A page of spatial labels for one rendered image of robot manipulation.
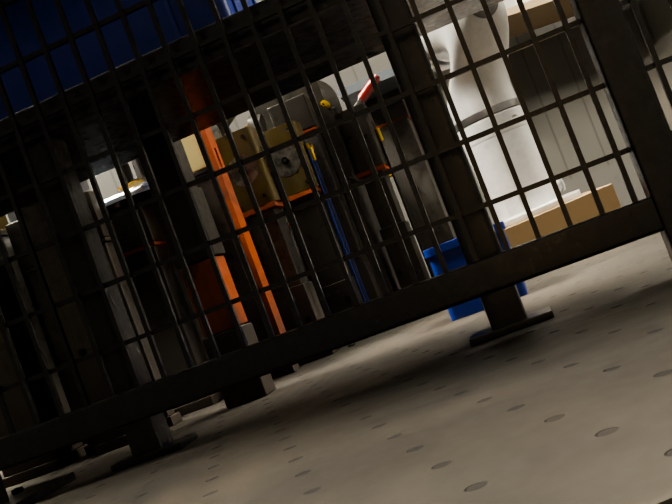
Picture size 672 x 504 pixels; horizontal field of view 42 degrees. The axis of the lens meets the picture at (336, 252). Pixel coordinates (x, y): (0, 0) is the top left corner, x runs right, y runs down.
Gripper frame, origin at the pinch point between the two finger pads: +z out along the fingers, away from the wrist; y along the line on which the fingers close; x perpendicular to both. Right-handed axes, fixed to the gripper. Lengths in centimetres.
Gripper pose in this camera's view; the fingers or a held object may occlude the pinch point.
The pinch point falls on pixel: (133, 171)
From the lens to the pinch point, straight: 138.7
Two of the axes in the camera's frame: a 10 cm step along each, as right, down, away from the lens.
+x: -2.0, 0.3, -9.8
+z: 3.5, 9.3, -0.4
